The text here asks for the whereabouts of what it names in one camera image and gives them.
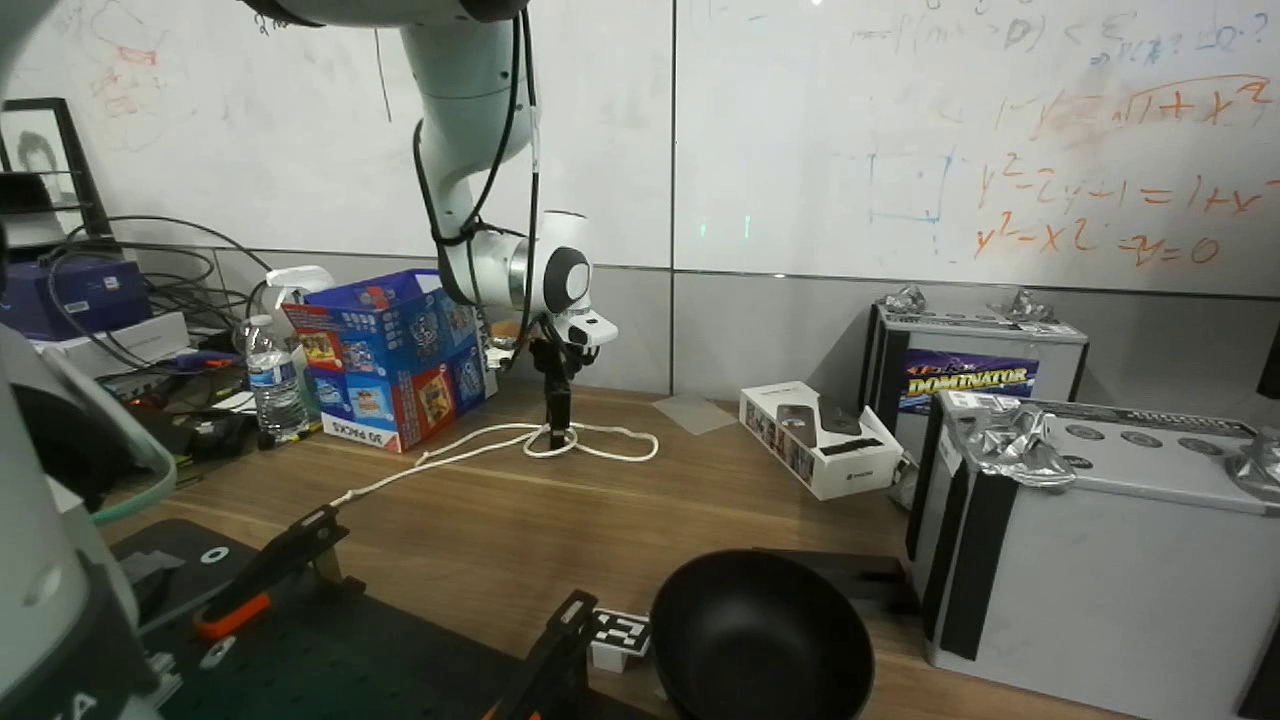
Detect black clamp orange handle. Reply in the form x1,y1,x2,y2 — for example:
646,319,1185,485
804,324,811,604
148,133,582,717
192,500,350,650

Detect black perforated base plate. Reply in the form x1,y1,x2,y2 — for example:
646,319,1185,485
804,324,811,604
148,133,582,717
113,516,644,720

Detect blue device case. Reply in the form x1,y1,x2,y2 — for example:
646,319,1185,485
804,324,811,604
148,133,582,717
0,256,156,346

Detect black picture frame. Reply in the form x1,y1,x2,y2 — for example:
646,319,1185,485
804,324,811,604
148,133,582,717
0,94,113,256

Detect clear water bottle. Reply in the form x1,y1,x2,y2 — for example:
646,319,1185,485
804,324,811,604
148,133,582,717
245,311,309,454

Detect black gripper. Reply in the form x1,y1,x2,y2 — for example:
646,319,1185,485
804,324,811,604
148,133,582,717
527,324,592,454

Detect small grey labelled battery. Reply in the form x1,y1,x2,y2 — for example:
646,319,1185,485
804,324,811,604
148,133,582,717
857,293,1092,465

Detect black bracket clamp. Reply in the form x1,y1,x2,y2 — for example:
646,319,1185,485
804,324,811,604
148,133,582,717
478,587,604,720

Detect black white fiducial tag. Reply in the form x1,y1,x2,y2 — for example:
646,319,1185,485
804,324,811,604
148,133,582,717
582,604,656,677

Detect small white product box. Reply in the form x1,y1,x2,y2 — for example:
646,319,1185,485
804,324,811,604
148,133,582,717
734,382,910,506

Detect tangled black cables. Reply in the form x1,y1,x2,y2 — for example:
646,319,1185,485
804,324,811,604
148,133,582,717
34,214,277,378

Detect blue printed cardboard box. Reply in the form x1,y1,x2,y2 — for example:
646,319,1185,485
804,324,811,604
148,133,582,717
280,269,491,458

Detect crumpled aluminium foil piece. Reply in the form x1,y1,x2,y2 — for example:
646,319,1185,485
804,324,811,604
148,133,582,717
986,286,1064,332
877,286,931,324
957,395,1070,491

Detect white rope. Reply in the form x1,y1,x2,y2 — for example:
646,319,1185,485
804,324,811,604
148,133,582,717
323,416,662,516

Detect large grey battery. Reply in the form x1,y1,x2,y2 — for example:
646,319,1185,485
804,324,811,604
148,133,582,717
902,388,1280,720

